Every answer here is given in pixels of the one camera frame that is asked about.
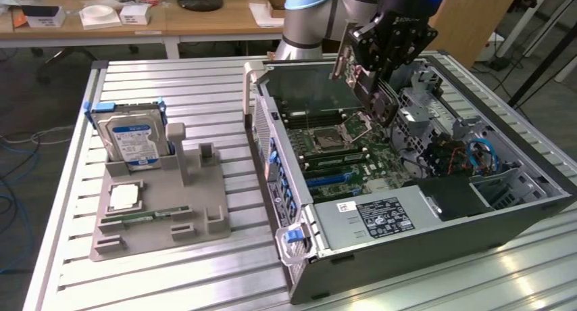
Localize wooden cabinet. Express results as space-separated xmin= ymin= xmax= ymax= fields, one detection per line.
xmin=395 ymin=0 xmax=526 ymax=69

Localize black RAM slot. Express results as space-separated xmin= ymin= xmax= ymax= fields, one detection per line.
xmin=282 ymin=111 xmax=342 ymax=121
xmin=285 ymin=118 xmax=343 ymax=128

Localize black PC case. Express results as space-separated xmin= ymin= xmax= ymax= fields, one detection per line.
xmin=242 ymin=49 xmax=577 ymax=306

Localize grey parts rack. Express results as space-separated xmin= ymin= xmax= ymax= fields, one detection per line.
xmin=88 ymin=121 xmax=233 ymax=264

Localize white box with dark top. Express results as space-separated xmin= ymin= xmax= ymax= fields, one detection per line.
xmin=21 ymin=5 xmax=68 ymax=29

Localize red wire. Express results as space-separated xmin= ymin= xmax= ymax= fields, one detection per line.
xmin=449 ymin=147 xmax=467 ymax=176

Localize blue floor cable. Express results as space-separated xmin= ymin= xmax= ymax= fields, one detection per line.
xmin=0 ymin=140 xmax=44 ymax=274

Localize grey metal disk bay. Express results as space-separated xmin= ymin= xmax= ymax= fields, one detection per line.
xmin=467 ymin=167 xmax=549 ymax=212
xmin=390 ymin=86 xmax=457 ymax=153

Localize white floor box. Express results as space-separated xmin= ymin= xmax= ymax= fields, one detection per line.
xmin=475 ymin=32 xmax=505 ymax=64

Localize blue wire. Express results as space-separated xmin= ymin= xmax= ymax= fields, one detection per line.
xmin=465 ymin=138 xmax=499 ymax=172

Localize black chair base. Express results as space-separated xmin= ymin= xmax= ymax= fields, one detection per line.
xmin=32 ymin=46 xmax=98 ymax=85

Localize wooden desk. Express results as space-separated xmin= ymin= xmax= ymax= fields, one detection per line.
xmin=0 ymin=0 xmax=411 ymax=60

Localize white paper sheet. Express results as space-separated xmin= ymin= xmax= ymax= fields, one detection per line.
xmin=249 ymin=2 xmax=285 ymax=28

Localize hard disk in blue caddy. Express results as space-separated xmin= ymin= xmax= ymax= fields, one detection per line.
xmin=82 ymin=100 xmax=177 ymax=172

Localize white floor cable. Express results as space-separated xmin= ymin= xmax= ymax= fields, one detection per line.
xmin=0 ymin=123 xmax=73 ymax=145

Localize blue case latch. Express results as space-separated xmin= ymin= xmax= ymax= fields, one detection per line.
xmin=282 ymin=226 xmax=313 ymax=248

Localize CPU socket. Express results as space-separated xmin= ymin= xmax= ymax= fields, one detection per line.
xmin=310 ymin=126 xmax=350 ymax=153

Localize blue expansion slot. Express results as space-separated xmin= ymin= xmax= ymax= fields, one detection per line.
xmin=305 ymin=174 xmax=350 ymax=187

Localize white carton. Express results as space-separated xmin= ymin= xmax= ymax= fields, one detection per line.
xmin=118 ymin=4 xmax=152 ymax=26

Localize black expansion slot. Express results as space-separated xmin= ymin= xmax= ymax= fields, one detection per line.
xmin=299 ymin=167 xmax=349 ymax=178

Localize silver CPU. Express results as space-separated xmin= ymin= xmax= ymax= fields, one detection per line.
xmin=108 ymin=185 xmax=144 ymax=211

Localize black plastic shroud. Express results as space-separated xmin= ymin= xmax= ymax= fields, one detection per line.
xmin=417 ymin=174 xmax=495 ymax=222

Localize green motherboard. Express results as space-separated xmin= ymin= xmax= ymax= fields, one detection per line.
xmin=277 ymin=99 xmax=414 ymax=204

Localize black cable bundle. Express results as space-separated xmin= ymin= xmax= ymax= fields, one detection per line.
xmin=398 ymin=138 xmax=454 ymax=183

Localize metal socket cover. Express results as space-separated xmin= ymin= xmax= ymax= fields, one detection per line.
xmin=341 ymin=112 xmax=375 ymax=140

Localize grey power supply unit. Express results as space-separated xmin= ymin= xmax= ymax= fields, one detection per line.
xmin=311 ymin=185 xmax=445 ymax=252

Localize white table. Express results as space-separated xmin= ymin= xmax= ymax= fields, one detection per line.
xmin=494 ymin=0 xmax=577 ymax=84

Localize black graphics card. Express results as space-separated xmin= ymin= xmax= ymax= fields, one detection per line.
xmin=330 ymin=22 xmax=401 ymax=128

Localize black stand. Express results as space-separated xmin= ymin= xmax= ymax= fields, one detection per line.
xmin=506 ymin=0 xmax=577 ymax=108

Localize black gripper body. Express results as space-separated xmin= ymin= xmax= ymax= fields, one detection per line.
xmin=375 ymin=0 xmax=449 ymax=30

